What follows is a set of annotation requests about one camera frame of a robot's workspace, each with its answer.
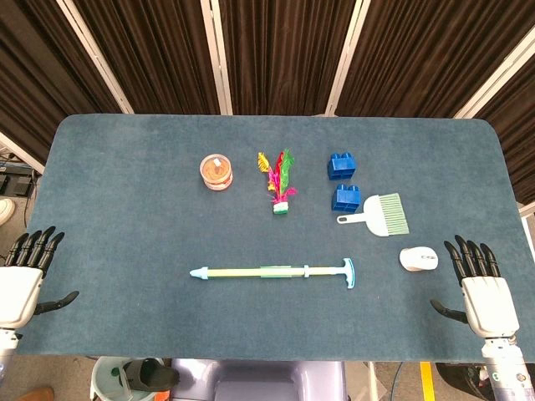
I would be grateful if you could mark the white brush green bristles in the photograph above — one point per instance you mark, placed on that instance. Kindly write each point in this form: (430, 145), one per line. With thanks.
(376, 217)

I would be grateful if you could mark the clear syringe barrel blue nozzle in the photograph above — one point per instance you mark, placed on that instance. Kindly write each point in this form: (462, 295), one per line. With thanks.
(200, 273)

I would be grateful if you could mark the black object in bucket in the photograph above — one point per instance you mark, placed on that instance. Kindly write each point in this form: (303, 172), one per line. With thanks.
(154, 376)

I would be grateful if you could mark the pale green plastic bucket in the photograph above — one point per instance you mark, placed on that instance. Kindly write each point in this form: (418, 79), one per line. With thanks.
(104, 382)

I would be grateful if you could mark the white computer mouse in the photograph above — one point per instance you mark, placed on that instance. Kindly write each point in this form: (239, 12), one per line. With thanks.
(418, 259)

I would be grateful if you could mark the colourful feather shuttlecock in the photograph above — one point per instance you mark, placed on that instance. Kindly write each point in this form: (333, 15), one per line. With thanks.
(281, 204)

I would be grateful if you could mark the clear jar of rubber bands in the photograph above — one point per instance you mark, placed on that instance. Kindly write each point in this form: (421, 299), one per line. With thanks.
(216, 172)

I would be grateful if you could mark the black foot pedal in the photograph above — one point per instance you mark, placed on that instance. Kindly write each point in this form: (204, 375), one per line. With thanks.
(14, 184)

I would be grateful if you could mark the dark brown curtain panel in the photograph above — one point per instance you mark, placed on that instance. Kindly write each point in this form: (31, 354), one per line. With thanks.
(518, 138)
(426, 54)
(284, 54)
(150, 54)
(37, 62)

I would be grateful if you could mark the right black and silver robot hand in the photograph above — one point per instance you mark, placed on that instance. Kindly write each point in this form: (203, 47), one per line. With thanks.
(489, 305)

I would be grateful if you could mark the white partition frame post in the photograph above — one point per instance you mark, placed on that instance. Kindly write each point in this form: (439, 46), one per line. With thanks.
(497, 75)
(347, 58)
(217, 58)
(21, 152)
(96, 54)

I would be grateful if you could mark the blue table cloth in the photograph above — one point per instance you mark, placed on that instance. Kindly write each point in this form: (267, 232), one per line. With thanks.
(125, 209)

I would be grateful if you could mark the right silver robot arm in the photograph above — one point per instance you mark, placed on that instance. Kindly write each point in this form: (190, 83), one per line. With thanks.
(507, 372)

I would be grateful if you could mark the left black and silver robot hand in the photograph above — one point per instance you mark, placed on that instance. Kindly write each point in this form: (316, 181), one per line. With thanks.
(16, 292)

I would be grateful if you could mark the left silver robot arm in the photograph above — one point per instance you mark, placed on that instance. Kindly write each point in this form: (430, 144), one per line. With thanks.
(6, 346)

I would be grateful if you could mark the blue toy building block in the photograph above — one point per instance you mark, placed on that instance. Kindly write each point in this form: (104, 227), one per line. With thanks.
(340, 167)
(346, 199)

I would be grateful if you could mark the grey purple robot base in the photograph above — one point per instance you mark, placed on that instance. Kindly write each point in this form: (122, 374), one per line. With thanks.
(267, 382)

